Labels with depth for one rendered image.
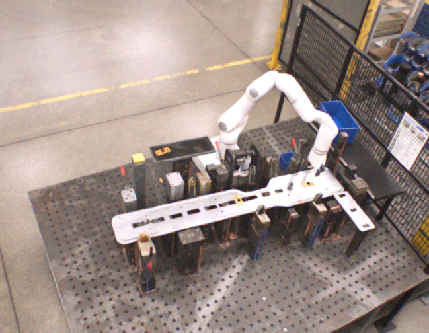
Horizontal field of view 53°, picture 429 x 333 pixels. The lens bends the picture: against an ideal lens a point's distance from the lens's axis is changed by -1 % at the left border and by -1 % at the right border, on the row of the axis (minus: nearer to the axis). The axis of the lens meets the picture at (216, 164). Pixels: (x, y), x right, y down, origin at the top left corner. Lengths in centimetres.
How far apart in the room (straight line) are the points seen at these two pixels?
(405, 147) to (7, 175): 319
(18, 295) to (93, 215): 90
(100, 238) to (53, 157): 171
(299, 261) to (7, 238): 221
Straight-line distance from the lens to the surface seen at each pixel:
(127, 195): 239
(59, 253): 265
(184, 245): 223
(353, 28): 459
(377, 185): 282
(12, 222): 380
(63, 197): 291
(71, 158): 421
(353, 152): 298
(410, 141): 277
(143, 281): 235
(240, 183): 263
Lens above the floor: 283
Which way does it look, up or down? 43 degrees down
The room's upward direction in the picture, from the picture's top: 8 degrees clockwise
